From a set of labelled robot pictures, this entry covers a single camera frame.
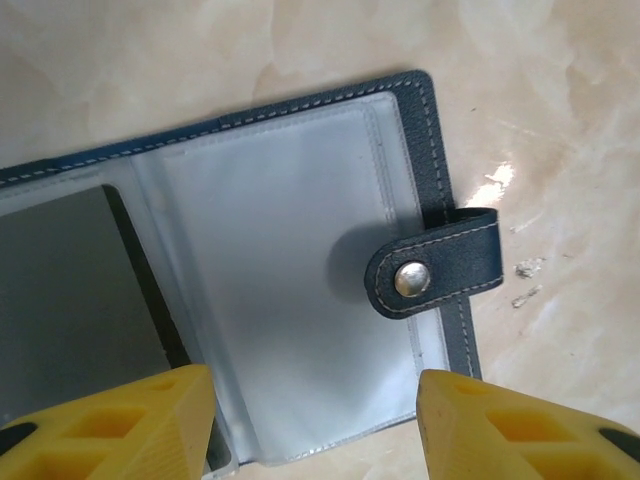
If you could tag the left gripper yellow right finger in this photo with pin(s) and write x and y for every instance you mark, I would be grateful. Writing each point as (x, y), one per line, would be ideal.
(525, 430)

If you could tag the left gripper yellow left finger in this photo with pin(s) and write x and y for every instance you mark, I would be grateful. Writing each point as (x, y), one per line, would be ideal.
(100, 430)

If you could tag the dark grey card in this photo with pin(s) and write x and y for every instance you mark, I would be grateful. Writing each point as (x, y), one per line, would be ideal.
(65, 300)

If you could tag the blue leather card holder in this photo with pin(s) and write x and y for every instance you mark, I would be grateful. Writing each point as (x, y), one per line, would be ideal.
(275, 225)

